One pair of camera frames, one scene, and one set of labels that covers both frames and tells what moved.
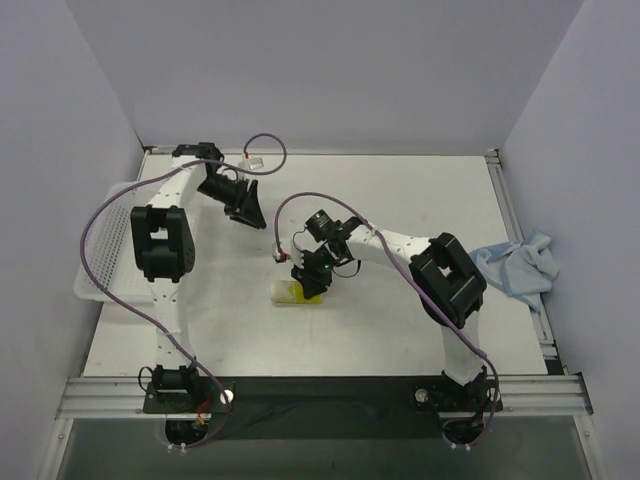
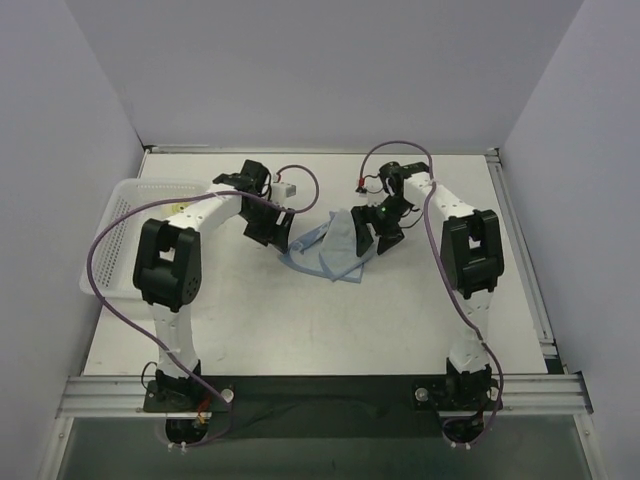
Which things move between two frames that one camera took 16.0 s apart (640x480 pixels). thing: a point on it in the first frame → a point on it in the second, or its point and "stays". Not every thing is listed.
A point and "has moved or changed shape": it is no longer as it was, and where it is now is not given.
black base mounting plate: (316, 408) stays
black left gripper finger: (236, 215) → (257, 232)
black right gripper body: (310, 278) → (379, 216)
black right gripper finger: (308, 294) → (363, 238)
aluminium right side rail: (515, 228) stays
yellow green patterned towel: (291, 292) has moved or changed shape
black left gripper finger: (253, 213) → (281, 229)
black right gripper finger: (316, 290) → (386, 240)
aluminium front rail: (123, 398) stays
